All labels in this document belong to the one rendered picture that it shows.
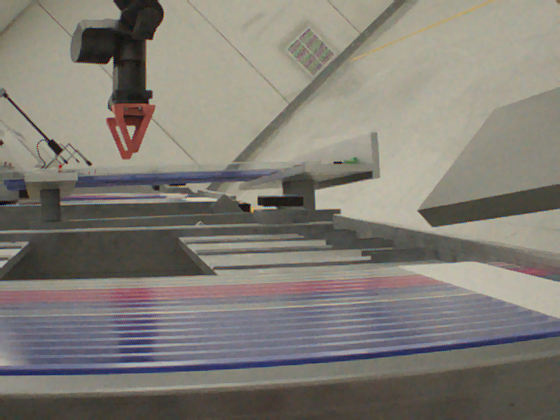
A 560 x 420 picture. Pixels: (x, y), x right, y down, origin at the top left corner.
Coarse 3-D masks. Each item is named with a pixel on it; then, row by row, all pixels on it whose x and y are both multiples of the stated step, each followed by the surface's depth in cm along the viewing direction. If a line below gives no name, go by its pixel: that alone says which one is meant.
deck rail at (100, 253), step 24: (0, 240) 86; (24, 240) 86; (48, 240) 87; (72, 240) 88; (96, 240) 88; (120, 240) 89; (144, 240) 90; (168, 240) 90; (24, 264) 86; (48, 264) 87; (72, 264) 88; (96, 264) 88; (120, 264) 89; (144, 264) 90; (168, 264) 90; (192, 264) 91
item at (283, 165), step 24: (72, 168) 98; (96, 168) 99; (120, 168) 100; (144, 168) 101; (168, 168) 102; (192, 168) 103; (216, 168) 104; (240, 168) 105; (264, 168) 106; (288, 168) 107
